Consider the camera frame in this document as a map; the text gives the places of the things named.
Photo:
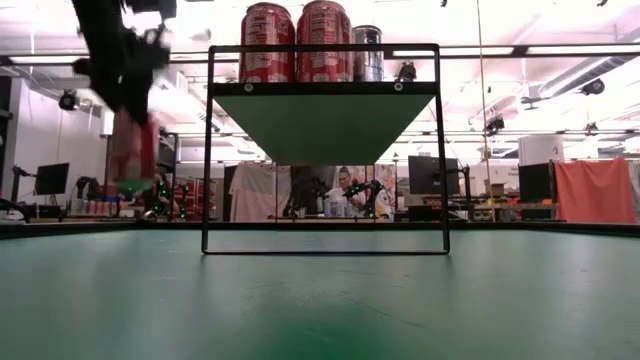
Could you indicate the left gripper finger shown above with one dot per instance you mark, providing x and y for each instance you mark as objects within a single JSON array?
[{"x": 132, "y": 111}]

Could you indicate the red soda can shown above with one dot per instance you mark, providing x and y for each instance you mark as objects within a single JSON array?
[
  {"x": 267, "y": 30},
  {"x": 132, "y": 150}
]

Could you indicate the red Coca-Cola can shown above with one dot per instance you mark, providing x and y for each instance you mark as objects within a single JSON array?
[{"x": 325, "y": 30}]

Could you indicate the slim blue silver energy can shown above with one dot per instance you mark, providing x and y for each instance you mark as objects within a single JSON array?
[{"x": 367, "y": 65}]

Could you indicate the other-station black robot arm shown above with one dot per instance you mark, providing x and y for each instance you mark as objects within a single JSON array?
[
  {"x": 305, "y": 192},
  {"x": 183, "y": 202},
  {"x": 367, "y": 190},
  {"x": 161, "y": 200}
]

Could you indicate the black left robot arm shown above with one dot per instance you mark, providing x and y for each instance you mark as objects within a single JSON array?
[{"x": 97, "y": 15}]

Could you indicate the black monitor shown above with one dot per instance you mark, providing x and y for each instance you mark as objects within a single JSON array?
[
  {"x": 535, "y": 182},
  {"x": 52, "y": 178},
  {"x": 430, "y": 175}
]

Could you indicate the red bin storage rack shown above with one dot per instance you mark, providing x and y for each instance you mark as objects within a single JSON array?
[{"x": 192, "y": 197}]

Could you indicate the white cloth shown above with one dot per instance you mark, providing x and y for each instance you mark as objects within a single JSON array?
[{"x": 255, "y": 192}]

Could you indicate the person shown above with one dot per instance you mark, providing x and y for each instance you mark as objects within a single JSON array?
[{"x": 345, "y": 190}]

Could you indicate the floral cloth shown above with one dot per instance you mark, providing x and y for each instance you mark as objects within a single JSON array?
[{"x": 387, "y": 180}]

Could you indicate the green table mat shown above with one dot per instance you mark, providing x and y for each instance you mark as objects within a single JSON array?
[{"x": 320, "y": 310}]

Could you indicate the long background workbench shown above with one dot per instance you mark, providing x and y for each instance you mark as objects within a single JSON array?
[{"x": 500, "y": 206}]

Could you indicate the white cabinet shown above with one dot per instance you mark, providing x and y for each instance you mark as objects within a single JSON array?
[{"x": 540, "y": 150}]

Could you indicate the orange cloth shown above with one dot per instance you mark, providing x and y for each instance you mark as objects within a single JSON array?
[{"x": 595, "y": 190}]

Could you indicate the black ceiling camera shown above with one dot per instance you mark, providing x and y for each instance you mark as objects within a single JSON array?
[
  {"x": 406, "y": 72},
  {"x": 592, "y": 86},
  {"x": 493, "y": 125},
  {"x": 67, "y": 100}
]

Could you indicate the black ceiling light rail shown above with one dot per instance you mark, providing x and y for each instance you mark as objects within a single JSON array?
[{"x": 520, "y": 50}]

